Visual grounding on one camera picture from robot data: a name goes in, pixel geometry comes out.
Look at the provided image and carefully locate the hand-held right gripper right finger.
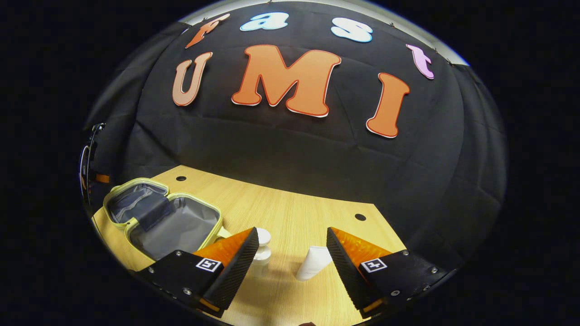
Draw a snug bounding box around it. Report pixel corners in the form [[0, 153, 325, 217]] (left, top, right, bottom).
[[325, 226, 449, 320]]

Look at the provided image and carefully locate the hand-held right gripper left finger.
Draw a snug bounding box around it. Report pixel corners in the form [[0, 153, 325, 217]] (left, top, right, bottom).
[[136, 226, 260, 318]]

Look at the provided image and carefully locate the white pump bottle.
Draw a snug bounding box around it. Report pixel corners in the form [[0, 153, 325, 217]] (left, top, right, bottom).
[[247, 228, 272, 279]]

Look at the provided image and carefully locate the white squeeze tube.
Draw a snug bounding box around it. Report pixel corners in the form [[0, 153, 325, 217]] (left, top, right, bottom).
[[295, 245, 334, 282]]

